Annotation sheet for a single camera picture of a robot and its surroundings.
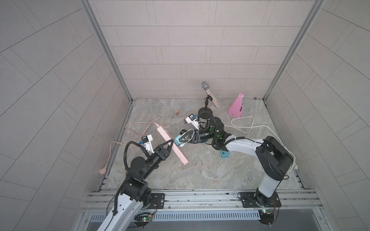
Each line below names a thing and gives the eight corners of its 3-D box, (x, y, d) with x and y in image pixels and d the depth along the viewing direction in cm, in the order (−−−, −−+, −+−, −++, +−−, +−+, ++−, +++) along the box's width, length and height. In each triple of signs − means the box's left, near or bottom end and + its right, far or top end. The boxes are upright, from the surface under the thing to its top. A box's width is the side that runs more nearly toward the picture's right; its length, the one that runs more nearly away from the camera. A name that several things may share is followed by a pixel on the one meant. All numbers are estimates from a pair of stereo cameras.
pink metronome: (235, 120, 106) (242, 103, 92) (228, 114, 110) (233, 97, 96) (242, 115, 109) (250, 98, 95) (235, 109, 113) (241, 92, 99)
